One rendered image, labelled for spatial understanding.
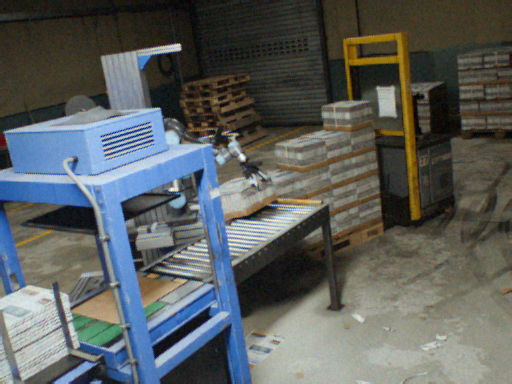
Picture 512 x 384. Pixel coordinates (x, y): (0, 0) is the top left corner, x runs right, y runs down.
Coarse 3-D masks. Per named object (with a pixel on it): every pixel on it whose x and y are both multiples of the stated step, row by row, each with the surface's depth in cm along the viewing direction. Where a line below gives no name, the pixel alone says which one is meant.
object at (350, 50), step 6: (348, 48) 574; (354, 48) 570; (348, 54) 572; (354, 54) 572; (348, 60) 571; (348, 66) 572; (348, 72) 575; (354, 72) 574; (348, 78) 577; (354, 78) 579; (348, 84) 579; (354, 84) 581; (354, 90) 577; (354, 96) 579
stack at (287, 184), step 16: (352, 160) 523; (272, 176) 498; (288, 176) 489; (304, 176) 493; (320, 176) 504; (336, 176) 514; (352, 176) 525; (288, 192) 485; (304, 192) 495; (336, 192) 517; (352, 192) 528; (336, 208) 519; (352, 208) 531; (336, 224) 522; (352, 224) 534; (304, 240) 503; (336, 240) 528; (352, 240) 536; (304, 256) 505; (320, 256) 516; (256, 272) 494; (288, 272) 498
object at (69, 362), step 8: (88, 352) 251; (64, 360) 246; (72, 360) 245; (80, 360) 245; (88, 360) 245; (104, 360) 250; (48, 368) 242; (56, 368) 241; (64, 368) 240; (72, 368) 241; (80, 368) 239; (88, 368) 238; (96, 368) 245; (104, 368) 246; (32, 376) 238; (40, 376) 236; (48, 376) 235; (56, 376) 235; (64, 376) 235; (72, 376) 234; (80, 376) 242; (88, 376) 245
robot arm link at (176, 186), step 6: (168, 132) 394; (174, 132) 395; (168, 138) 392; (174, 138) 392; (180, 180) 404; (174, 186) 402; (180, 186) 404; (168, 192) 405; (174, 192) 402; (180, 192) 403; (180, 198) 402; (174, 204) 403; (180, 204) 404
